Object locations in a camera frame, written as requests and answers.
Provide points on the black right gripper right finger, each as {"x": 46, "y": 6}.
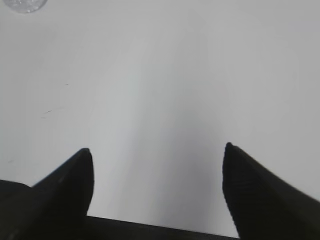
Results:
{"x": 263, "y": 206}

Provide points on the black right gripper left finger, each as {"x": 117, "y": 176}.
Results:
{"x": 53, "y": 209}

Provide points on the Nongfu Spring water bottle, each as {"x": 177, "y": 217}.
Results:
{"x": 24, "y": 6}

